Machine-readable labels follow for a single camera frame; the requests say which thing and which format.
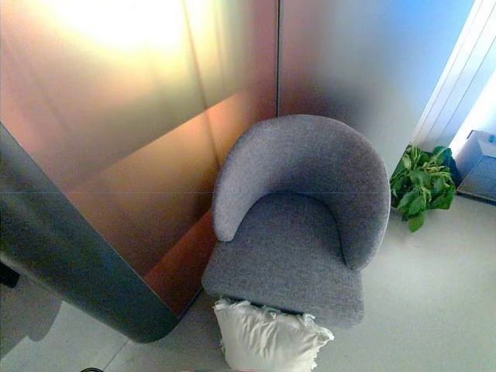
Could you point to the white fringed pillow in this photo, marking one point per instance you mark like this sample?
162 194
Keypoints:
263 341

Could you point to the grey fabric tub armchair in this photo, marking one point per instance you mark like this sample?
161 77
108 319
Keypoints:
286 232

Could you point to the green leafy potted plant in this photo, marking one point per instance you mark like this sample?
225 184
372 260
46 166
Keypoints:
422 186

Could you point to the dark curved glossy cabinet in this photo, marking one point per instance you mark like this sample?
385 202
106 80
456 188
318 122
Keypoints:
77 252

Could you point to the white storage cabinet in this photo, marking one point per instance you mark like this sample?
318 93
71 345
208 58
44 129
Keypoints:
482 170

